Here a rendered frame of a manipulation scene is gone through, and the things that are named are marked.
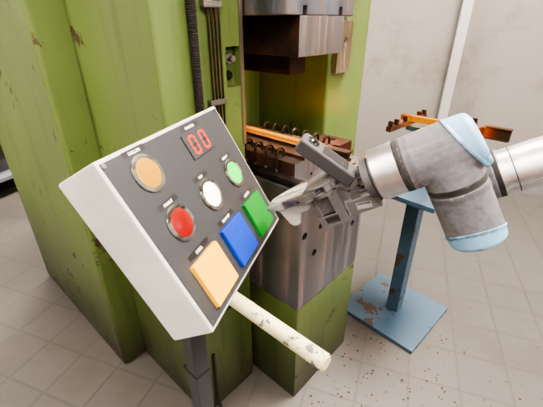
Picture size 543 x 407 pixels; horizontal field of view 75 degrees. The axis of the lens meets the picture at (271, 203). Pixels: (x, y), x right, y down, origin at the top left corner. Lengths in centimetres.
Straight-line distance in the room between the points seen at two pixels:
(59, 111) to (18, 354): 123
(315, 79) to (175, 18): 64
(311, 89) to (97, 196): 103
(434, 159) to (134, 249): 45
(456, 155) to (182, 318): 46
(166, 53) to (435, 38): 281
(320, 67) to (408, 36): 213
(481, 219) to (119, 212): 52
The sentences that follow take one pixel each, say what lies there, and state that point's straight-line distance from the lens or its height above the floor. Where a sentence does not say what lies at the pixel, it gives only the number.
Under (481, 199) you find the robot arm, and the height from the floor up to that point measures 112.
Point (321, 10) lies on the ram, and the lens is 103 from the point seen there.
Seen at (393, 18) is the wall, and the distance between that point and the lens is 344.
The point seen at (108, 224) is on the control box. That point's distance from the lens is 51.
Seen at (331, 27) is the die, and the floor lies 134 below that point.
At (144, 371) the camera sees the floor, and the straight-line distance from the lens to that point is 178.
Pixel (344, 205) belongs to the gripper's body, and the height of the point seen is 106.
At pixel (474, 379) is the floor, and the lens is 188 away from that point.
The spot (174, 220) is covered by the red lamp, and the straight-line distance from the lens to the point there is 52.
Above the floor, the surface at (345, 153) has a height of 101.
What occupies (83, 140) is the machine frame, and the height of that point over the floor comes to 101.
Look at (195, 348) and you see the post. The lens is 87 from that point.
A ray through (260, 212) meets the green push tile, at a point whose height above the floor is 101.
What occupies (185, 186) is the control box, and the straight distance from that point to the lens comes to 57.
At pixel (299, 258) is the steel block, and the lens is 112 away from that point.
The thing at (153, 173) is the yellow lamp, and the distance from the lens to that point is 53.
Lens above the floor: 135
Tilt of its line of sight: 28 degrees down
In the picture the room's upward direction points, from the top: straight up
